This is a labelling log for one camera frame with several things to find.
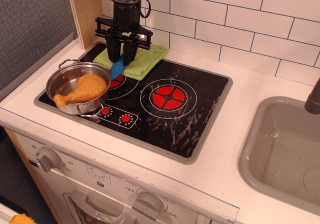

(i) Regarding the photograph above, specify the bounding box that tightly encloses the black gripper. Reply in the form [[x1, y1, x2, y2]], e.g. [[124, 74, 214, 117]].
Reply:
[[95, 0, 153, 66]]

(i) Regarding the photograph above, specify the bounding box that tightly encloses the blue handled metal spoon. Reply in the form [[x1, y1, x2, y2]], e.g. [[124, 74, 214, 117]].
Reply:
[[110, 55, 126, 80]]

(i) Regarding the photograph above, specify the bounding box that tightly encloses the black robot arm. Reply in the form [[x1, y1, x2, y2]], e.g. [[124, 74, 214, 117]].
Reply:
[[95, 0, 153, 67]]

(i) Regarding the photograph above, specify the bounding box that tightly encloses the orange object at corner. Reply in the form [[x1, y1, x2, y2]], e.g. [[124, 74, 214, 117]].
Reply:
[[9, 213, 36, 224]]

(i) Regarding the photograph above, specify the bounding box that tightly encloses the green folded cloth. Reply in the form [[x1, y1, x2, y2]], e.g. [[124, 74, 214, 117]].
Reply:
[[93, 43, 170, 82]]

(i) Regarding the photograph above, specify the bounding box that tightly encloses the orange toy chicken drumstick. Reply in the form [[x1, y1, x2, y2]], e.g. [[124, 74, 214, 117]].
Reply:
[[53, 74, 108, 107]]

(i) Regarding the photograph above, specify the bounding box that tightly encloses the wooden side panel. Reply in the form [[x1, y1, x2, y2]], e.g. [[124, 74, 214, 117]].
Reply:
[[69, 0, 103, 50]]

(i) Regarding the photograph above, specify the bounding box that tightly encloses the silver metal pot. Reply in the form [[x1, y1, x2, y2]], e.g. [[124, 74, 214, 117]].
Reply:
[[46, 59, 111, 118]]

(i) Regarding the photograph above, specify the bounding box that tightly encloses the red left stove knob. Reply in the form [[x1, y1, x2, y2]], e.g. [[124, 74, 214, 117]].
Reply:
[[101, 107, 110, 116]]

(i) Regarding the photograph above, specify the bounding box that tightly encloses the red stove knob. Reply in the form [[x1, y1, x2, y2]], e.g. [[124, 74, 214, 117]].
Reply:
[[121, 114, 131, 124], [101, 107, 110, 116]]

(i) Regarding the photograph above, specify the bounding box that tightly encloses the red right stove knob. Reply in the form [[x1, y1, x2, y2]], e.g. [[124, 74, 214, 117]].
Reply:
[[121, 114, 131, 124]]

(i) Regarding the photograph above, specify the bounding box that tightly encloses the black toy stovetop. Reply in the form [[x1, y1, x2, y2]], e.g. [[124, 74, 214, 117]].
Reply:
[[33, 41, 234, 165]]

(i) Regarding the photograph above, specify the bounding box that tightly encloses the grey left oven knob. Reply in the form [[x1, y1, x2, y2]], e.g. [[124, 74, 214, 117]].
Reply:
[[36, 147, 62, 173]]

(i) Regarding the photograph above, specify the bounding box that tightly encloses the grey oven knob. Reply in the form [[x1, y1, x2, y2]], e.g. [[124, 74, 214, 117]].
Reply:
[[132, 191, 164, 221], [36, 147, 62, 173]]

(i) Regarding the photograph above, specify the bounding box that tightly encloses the white toy oven front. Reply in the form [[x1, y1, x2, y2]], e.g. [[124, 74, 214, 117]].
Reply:
[[16, 134, 211, 224]]

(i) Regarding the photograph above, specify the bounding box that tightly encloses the grey right oven knob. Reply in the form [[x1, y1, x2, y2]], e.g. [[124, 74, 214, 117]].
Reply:
[[132, 191, 164, 221]]

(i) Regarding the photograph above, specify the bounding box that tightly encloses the grey sink basin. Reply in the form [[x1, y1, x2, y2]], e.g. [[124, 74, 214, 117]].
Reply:
[[238, 96, 320, 215]]

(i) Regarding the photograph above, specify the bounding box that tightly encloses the grey faucet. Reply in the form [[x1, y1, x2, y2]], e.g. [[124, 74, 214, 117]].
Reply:
[[304, 78, 320, 115]]

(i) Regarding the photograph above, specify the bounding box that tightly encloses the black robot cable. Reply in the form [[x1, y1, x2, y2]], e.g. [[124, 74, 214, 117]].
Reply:
[[138, 0, 152, 20]]

